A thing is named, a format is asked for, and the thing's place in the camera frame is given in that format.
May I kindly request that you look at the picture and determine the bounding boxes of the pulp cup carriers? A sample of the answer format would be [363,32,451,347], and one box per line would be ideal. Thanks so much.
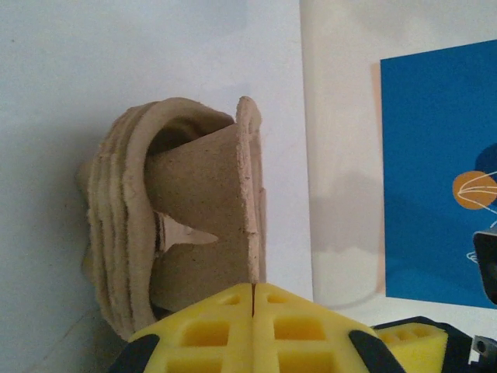
[75,96,238,343]

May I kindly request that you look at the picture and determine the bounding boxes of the pulp cup carrier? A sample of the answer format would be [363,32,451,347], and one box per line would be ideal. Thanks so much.
[145,95,269,314]

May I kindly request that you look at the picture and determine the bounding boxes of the blue floral wall panel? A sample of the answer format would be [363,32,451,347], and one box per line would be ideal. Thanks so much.
[379,38,497,311]

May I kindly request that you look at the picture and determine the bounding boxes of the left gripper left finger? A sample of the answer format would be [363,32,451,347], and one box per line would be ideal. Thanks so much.
[112,283,255,373]

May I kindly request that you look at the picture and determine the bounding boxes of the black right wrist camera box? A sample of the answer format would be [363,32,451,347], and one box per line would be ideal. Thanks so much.
[471,228,497,307]

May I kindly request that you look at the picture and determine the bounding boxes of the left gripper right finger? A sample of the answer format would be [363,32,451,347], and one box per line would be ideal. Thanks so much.
[252,281,405,373]

